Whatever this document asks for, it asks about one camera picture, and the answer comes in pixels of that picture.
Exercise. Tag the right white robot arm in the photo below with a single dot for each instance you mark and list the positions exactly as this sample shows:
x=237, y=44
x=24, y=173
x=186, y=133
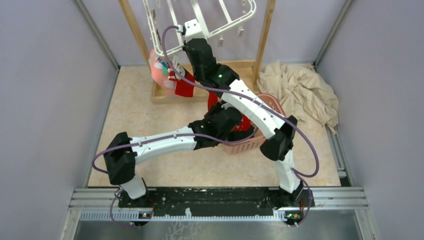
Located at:
x=226, y=84

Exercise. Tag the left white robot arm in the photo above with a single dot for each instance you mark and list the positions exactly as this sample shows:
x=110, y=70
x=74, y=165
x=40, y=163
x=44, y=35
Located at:
x=125, y=152

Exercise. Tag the red plain sock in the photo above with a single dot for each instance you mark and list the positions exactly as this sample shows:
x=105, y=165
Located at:
x=212, y=101

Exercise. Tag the red snowman face sock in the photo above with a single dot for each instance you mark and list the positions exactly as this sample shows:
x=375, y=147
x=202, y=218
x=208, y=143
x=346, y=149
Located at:
x=182, y=88

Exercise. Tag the red patterned sock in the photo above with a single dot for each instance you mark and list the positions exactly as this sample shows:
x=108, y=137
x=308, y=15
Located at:
x=244, y=125

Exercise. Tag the beige crumpled cloth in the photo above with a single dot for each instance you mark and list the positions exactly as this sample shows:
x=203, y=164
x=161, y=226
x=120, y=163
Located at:
x=301, y=92

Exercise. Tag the pink plastic laundry basket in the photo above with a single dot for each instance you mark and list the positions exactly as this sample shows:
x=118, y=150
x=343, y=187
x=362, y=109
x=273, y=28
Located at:
x=253, y=137

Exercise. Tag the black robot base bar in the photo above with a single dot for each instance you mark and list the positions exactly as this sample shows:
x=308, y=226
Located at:
x=186, y=204

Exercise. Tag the pink sock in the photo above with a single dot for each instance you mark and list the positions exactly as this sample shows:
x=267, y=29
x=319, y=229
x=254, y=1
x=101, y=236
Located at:
x=160, y=74

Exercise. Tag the white plastic clip hanger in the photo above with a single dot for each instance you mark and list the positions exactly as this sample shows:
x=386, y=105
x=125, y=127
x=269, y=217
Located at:
x=249, y=8

